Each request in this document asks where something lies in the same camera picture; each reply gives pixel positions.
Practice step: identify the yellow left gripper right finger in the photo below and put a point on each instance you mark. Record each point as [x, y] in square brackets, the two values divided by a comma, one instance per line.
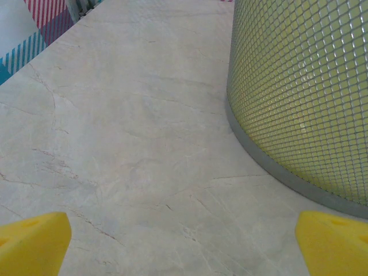
[336, 247]

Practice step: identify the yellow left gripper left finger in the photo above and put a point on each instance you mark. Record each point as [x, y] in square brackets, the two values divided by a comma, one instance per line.
[28, 250]

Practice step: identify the aluminium frame post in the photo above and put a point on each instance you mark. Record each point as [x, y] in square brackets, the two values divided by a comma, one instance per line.
[82, 8]

